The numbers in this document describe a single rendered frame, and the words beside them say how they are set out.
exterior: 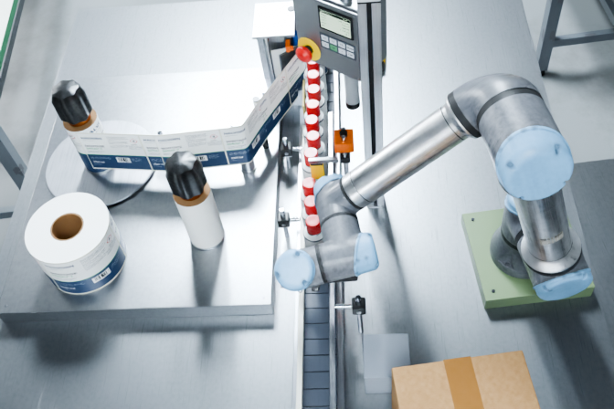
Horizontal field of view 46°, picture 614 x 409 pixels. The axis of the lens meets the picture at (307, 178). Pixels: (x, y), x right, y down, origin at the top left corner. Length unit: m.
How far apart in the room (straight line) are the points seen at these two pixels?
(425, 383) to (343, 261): 0.26
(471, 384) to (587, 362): 0.44
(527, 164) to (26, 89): 2.97
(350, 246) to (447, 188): 0.64
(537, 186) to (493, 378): 0.36
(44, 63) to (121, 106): 1.72
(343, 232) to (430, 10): 1.22
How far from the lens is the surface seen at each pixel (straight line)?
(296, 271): 1.32
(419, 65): 2.24
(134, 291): 1.80
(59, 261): 1.74
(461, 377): 1.36
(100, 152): 1.95
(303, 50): 1.54
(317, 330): 1.66
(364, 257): 1.34
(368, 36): 1.46
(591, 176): 2.01
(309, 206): 1.59
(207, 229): 1.74
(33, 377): 1.85
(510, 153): 1.17
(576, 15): 3.78
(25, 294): 1.91
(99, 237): 1.74
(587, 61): 3.55
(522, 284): 1.75
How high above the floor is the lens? 2.37
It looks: 52 degrees down
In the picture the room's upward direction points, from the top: 9 degrees counter-clockwise
